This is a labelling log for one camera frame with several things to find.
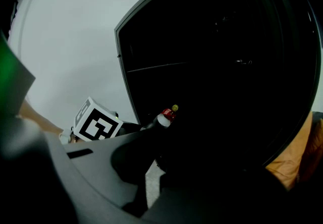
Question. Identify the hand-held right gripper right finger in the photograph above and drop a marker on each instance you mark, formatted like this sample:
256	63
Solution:
214	200

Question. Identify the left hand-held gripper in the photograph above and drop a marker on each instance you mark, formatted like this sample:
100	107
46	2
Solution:
97	123

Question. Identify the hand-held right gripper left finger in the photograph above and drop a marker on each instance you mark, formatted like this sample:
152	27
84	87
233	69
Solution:
101	167

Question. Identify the dark red container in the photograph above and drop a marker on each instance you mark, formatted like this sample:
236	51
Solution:
164	119

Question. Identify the person's left forearm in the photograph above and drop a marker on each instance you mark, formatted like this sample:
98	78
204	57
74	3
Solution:
40	118

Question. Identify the white wristband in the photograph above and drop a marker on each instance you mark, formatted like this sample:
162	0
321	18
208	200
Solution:
66	136

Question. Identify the small yellow round knob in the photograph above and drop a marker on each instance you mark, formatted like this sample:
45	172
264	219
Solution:
174	107

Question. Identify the orange sofa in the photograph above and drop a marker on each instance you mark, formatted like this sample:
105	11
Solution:
300	155

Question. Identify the black glass-door cabinet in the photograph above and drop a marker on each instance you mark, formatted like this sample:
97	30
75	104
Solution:
227	54

